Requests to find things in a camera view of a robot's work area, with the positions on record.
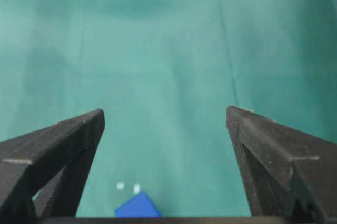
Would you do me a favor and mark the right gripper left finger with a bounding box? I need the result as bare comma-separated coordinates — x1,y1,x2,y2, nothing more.
1,109,105,221

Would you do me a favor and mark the blue block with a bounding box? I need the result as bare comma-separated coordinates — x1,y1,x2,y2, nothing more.
114,191,162,218

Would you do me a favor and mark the green table cloth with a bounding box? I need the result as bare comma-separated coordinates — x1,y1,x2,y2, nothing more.
1,0,336,217

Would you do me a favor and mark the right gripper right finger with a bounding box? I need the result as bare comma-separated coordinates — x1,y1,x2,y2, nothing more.
226,106,336,223

